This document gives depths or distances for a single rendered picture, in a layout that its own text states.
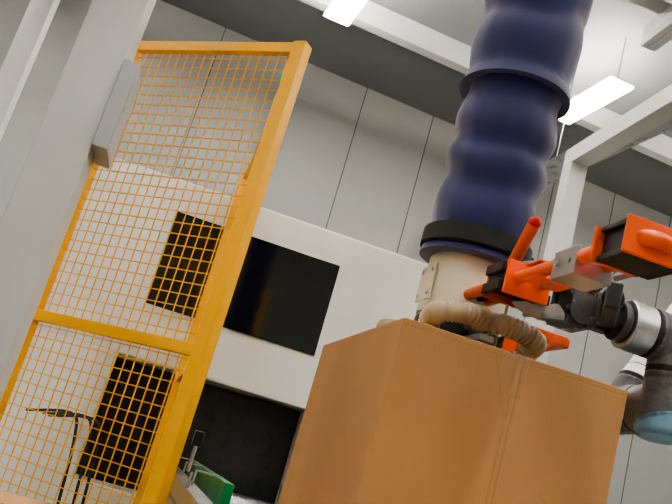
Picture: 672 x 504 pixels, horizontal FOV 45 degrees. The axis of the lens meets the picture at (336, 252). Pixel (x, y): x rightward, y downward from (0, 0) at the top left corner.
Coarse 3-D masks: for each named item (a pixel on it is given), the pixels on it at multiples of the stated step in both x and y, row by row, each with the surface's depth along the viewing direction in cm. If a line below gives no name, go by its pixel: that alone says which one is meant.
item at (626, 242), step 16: (624, 224) 103; (640, 224) 101; (656, 224) 102; (592, 240) 109; (608, 240) 107; (624, 240) 101; (592, 256) 108; (608, 256) 104; (624, 256) 102; (640, 256) 101; (656, 256) 101; (624, 272) 108; (640, 272) 106
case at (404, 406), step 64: (320, 384) 172; (384, 384) 124; (448, 384) 125; (512, 384) 128; (576, 384) 130; (320, 448) 152; (384, 448) 121; (448, 448) 124; (512, 448) 126; (576, 448) 128
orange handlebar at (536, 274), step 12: (648, 240) 100; (660, 240) 100; (588, 252) 111; (528, 264) 130; (540, 264) 125; (552, 264) 121; (516, 276) 133; (528, 276) 129; (540, 276) 125; (480, 288) 147; (540, 288) 133; (552, 288) 129; (564, 288) 127; (552, 336) 170; (552, 348) 175; (564, 348) 171
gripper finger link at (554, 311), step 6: (516, 300) 136; (522, 300) 135; (516, 306) 136; (522, 306) 135; (528, 306) 135; (534, 306) 135; (540, 306) 136; (546, 306) 136; (552, 306) 136; (558, 306) 136; (528, 312) 135; (534, 312) 135; (540, 312) 135; (546, 312) 136; (552, 312) 136; (558, 312) 136; (540, 318) 135; (552, 318) 136; (558, 318) 136
